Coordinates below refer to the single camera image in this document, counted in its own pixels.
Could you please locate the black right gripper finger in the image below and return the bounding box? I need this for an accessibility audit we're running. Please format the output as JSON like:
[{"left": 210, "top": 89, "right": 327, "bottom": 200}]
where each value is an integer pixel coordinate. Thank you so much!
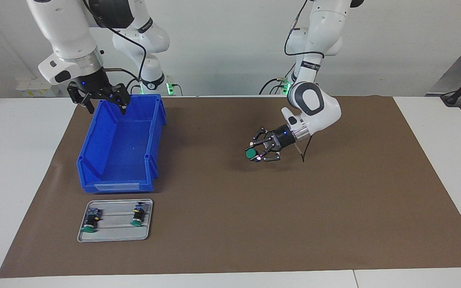
[
  {"left": 67, "top": 82, "right": 96, "bottom": 115},
  {"left": 108, "top": 83, "right": 132, "bottom": 116}
]

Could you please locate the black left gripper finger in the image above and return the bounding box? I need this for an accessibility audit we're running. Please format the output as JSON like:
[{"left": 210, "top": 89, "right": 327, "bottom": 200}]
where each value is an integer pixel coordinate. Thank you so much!
[
  {"left": 249, "top": 127, "right": 276, "bottom": 147},
  {"left": 254, "top": 143, "right": 283, "bottom": 163}
]

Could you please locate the white socket box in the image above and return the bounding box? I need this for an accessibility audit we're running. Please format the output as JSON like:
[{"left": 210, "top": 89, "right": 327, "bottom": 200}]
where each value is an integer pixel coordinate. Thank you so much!
[{"left": 16, "top": 77, "right": 60, "bottom": 97}]

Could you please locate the blue plastic storage bin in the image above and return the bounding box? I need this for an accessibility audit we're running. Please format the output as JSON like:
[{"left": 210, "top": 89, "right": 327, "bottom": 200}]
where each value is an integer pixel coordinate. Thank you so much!
[{"left": 76, "top": 94, "right": 166, "bottom": 194}]

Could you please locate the brown table mat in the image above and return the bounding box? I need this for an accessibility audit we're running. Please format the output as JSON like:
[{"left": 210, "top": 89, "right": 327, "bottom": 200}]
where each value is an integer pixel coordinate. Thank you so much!
[{"left": 0, "top": 95, "right": 461, "bottom": 278}]

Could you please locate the silver metal tray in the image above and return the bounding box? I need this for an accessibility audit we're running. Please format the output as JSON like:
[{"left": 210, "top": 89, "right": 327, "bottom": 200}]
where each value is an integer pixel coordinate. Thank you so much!
[{"left": 77, "top": 199, "right": 153, "bottom": 242}]

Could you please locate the black right arm base cable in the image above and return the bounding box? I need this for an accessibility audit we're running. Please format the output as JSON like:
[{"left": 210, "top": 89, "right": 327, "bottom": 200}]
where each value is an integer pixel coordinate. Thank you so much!
[{"left": 125, "top": 78, "right": 142, "bottom": 95}]

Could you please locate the black arm base cable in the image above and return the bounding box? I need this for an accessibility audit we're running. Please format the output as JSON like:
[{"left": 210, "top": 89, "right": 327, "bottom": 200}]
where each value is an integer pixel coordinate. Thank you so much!
[
  {"left": 125, "top": 78, "right": 142, "bottom": 95},
  {"left": 259, "top": 64, "right": 296, "bottom": 96}
]

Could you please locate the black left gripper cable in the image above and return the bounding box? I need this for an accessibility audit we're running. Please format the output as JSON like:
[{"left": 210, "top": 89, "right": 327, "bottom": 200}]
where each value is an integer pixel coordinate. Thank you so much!
[{"left": 284, "top": 0, "right": 325, "bottom": 163}]

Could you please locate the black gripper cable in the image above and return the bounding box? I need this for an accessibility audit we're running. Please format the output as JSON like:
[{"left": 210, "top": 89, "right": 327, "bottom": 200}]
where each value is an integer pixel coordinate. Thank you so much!
[
  {"left": 82, "top": 0, "right": 147, "bottom": 80},
  {"left": 284, "top": 0, "right": 325, "bottom": 163}
]

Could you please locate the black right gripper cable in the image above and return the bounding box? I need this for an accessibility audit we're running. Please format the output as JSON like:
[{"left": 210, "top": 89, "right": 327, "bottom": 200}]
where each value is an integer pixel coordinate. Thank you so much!
[{"left": 82, "top": 0, "right": 147, "bottom": 80}]

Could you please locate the black left arm base cable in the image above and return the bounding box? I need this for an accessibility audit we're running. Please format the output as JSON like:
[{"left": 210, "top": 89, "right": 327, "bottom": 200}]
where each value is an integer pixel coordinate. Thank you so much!
[{"left": 259, "top": 64, "right": 296, "bottom": 96}]

